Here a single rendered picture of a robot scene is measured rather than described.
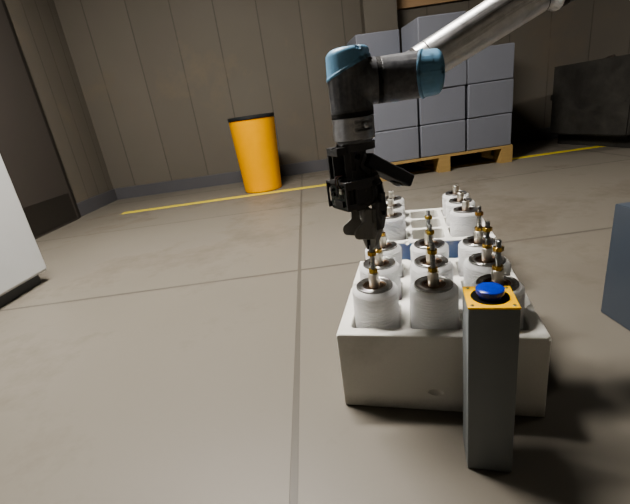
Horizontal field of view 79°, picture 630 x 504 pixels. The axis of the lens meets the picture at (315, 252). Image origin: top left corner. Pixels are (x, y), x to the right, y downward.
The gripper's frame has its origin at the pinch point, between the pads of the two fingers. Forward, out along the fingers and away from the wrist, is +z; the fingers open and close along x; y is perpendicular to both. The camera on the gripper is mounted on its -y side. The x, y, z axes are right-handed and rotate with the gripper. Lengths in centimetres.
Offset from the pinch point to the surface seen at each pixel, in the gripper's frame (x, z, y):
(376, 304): 3.9, 11.3, 3.1
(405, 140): -188, 5, -166
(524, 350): 23.6, 19.2, -14.6
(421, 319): 9.1, 15.1, -3.7
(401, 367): 9.0, 24.0, 1.9
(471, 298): 24.4, 3.1, -0.1
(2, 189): -154, -12, 88
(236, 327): -49, 35, 21
